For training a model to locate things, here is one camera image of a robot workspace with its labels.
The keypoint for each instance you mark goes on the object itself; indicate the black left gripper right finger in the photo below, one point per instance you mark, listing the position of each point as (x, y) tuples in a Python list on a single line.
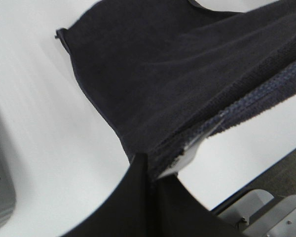
[(174, 212)]

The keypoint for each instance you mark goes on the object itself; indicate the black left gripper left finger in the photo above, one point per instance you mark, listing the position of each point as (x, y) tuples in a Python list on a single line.
[(123, 213)]

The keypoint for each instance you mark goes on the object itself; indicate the dark navy towel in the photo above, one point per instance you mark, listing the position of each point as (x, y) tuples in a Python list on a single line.
[(162, 72)]

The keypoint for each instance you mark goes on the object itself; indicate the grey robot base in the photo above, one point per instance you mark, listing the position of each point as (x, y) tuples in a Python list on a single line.
[(258, 213)]

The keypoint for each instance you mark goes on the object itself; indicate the white towel label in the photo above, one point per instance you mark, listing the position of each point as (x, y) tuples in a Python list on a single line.
[(190, 149)]

